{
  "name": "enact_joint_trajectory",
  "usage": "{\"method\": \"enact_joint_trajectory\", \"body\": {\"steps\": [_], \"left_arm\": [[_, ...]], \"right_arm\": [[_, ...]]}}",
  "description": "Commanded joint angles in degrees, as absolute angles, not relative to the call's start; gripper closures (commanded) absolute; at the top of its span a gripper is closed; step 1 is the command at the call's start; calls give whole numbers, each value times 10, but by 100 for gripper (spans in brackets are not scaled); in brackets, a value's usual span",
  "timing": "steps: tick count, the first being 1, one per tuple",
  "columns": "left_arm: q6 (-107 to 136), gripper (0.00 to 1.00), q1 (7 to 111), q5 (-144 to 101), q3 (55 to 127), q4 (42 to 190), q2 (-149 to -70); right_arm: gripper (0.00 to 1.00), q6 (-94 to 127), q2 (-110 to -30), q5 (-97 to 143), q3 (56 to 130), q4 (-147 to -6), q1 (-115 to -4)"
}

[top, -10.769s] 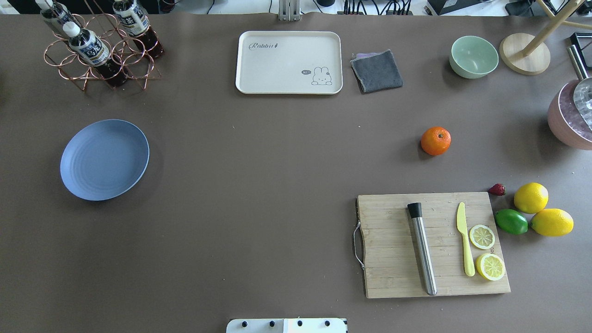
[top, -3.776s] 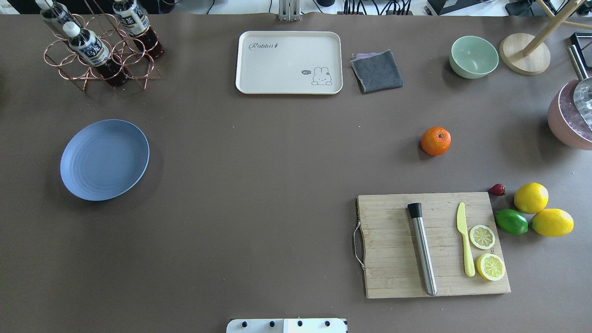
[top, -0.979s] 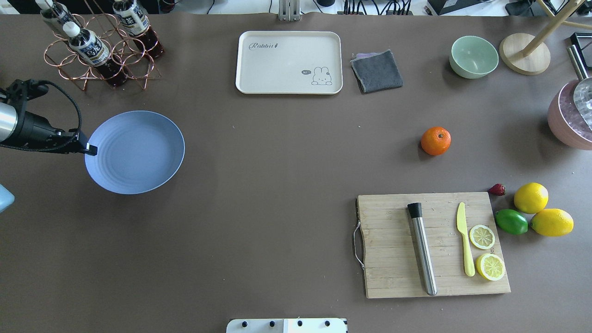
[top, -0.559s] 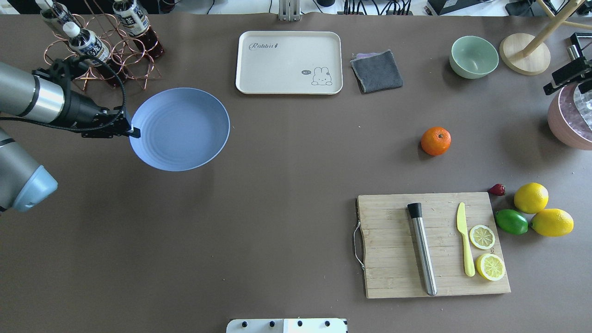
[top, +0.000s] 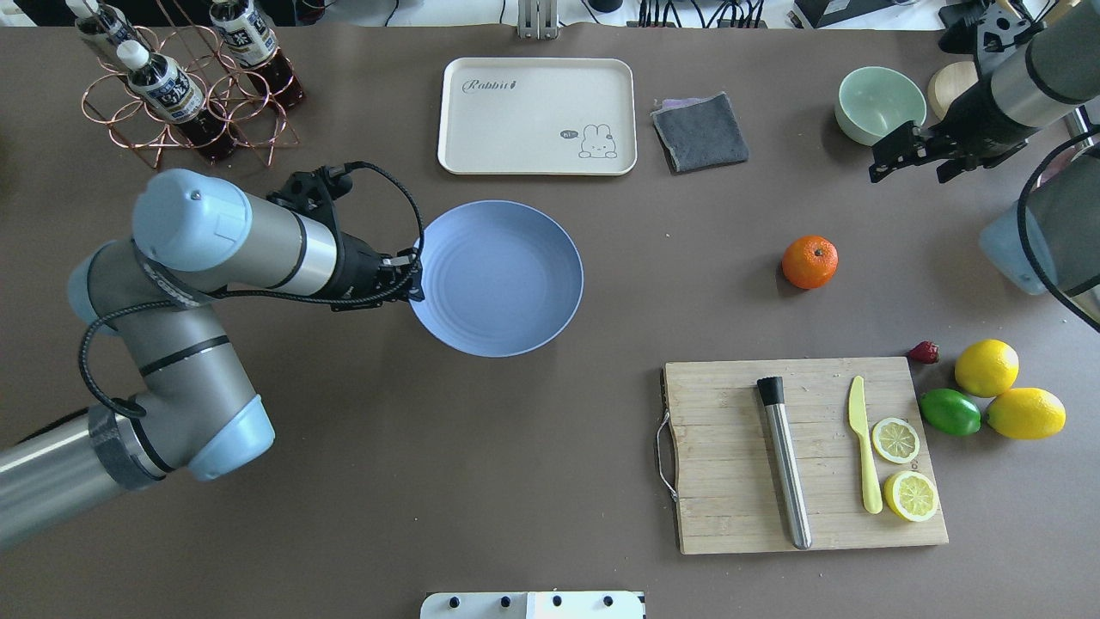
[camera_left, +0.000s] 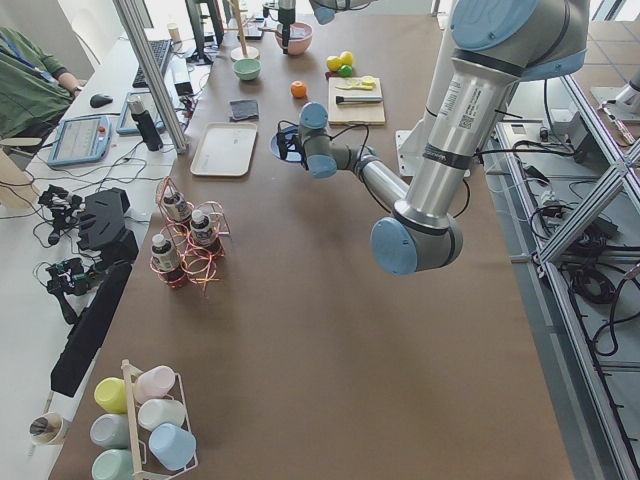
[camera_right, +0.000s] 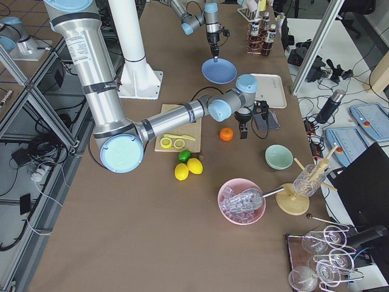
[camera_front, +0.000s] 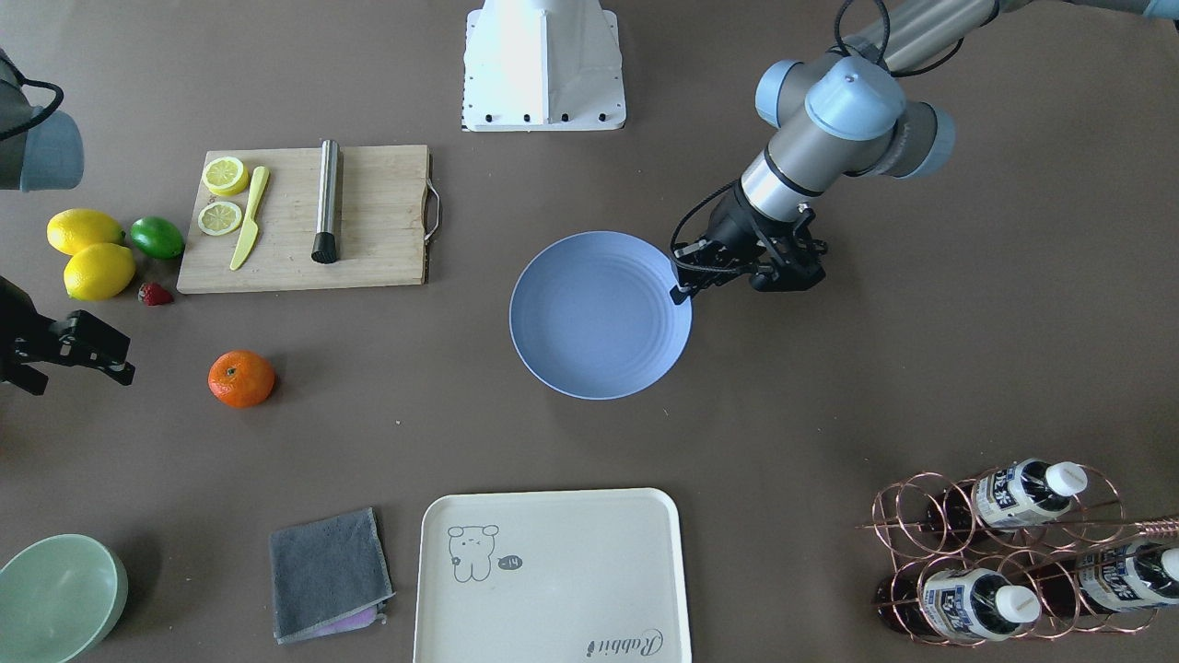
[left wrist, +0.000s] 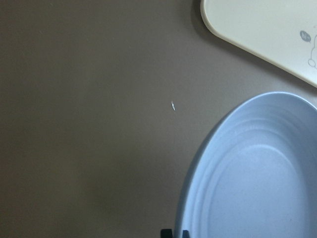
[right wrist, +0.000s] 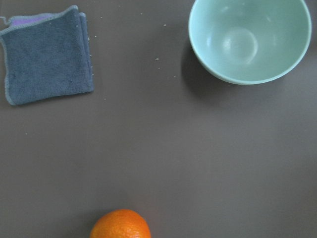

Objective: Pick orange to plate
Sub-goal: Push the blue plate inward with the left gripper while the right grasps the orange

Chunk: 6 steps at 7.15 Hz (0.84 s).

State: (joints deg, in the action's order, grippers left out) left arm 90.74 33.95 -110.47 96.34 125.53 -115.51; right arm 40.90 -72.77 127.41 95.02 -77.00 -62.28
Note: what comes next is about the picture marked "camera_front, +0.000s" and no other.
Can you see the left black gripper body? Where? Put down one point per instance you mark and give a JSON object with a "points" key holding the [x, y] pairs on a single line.
{"points": [[732, 225]]}

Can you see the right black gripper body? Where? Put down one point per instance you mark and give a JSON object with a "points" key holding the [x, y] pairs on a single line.
{"points": [[20, 333]]}

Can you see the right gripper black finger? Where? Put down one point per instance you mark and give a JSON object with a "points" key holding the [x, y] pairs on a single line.
{"points": [[85, 340]]}

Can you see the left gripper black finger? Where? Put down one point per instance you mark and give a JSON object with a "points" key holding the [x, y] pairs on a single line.
{"points": [[699, 266]]}

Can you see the blue round plate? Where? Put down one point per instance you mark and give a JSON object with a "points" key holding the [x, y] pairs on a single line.
{"points": [[592, 316]]}

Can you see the orange fruit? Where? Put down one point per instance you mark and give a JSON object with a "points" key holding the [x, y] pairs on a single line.
{"points": [[241, 379]]}

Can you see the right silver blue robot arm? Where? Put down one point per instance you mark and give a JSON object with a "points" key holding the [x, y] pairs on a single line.
{"points": [[41, 149]]}

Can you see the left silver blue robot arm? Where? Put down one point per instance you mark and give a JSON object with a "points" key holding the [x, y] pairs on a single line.
{"points": [[843, 114]]}

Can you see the whole yellow lemon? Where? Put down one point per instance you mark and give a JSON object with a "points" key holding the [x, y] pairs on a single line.
{"points": [[78, 228], [100, 271]]}

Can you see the red strawberry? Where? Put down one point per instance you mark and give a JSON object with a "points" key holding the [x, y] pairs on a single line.
{"points": [[154, 294]]}

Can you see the green lime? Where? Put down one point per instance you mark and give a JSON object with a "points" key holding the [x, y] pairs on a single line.
{"points": [[157, 237]]}

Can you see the lemon half slice lower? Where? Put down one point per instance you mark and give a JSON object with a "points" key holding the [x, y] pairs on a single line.
{"points": [[219, 218]]}

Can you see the lemon half slice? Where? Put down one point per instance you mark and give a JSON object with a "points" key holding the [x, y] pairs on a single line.
{"points": [[226, 176], [219, 218]]}

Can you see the yellow plastic knife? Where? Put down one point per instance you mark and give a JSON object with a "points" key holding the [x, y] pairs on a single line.
{"points": [[250, 229]]}

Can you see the lemon half slice upper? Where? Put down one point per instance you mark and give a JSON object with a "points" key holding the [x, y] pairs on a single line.
{"points": [[226, 176]]}

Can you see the green bowl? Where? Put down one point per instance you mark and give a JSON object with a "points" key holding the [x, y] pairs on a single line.
{"points": [[59, 598]]}

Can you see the steel muddler with black tip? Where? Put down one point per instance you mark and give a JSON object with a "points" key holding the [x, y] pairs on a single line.
{"points": [[326, 241]]}

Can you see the wooden cutting board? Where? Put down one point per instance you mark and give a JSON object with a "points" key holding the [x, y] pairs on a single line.
{"points": [[381, 227]]}

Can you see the cream rabbit tray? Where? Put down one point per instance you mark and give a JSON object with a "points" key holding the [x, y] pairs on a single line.
{"points": [[555, 576]]}

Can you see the tea bottle one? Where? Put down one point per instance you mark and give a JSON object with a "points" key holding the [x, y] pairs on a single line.
{"points": [[1027, 493]]}

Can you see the grey folded cloth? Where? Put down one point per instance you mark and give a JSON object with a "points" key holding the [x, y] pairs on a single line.
{"points": [[328, 577]]}

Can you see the tea bottle two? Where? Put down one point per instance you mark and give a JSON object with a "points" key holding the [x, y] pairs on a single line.
{"points": [[957, 606]]}

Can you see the tea bottle three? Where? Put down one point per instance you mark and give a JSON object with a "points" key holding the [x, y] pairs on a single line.
{"points": [[1138, 576]]}

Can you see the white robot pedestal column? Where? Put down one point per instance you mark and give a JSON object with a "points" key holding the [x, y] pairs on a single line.
{"points": [[542, 66]]}

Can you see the copper wire bottle rack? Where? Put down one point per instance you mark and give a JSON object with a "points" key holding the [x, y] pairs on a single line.
{"points": [[1098, 518]]}

